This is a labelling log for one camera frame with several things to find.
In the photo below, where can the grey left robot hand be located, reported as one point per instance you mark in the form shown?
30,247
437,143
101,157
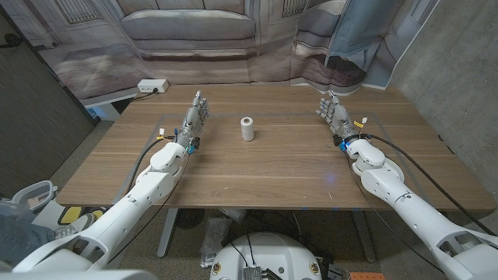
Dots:
192,122

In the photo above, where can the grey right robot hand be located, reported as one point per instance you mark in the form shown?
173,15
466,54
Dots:
339,116

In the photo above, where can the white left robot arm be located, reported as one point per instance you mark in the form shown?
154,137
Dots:
116,218

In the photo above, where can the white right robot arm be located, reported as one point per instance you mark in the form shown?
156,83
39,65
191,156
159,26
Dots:
420,218

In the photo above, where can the white thread spool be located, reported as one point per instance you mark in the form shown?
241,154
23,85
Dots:
247,130

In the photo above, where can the white power strip box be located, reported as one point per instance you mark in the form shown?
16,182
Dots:
152,85

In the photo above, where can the printed sofa room backdrop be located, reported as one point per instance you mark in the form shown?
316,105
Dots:
194,39

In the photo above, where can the white low shelf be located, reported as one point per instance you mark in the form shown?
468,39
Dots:
107,107

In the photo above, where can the black round fan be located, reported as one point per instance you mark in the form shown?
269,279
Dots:
189,218

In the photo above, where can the grey metal table leg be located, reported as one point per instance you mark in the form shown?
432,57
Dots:
167,233
363,237

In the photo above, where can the clear plastic bag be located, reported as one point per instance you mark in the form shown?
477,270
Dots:
214,241

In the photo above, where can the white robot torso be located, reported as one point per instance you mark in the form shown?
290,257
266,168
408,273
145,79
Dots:
268,253

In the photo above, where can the grey white sneaker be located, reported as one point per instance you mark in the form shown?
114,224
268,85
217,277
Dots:
76,225

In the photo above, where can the orange box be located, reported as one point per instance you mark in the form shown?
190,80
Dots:
367,276

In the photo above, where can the grey white rimmed container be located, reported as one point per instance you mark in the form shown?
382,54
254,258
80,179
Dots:
37,184

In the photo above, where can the person's leg in jeans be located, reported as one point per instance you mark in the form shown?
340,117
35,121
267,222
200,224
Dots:
23,237

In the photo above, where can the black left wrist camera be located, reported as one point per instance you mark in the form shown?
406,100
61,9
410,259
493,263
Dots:
194,143

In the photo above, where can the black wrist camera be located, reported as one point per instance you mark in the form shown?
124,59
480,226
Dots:
194,143
337,141

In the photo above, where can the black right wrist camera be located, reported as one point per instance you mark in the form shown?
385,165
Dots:
337,141

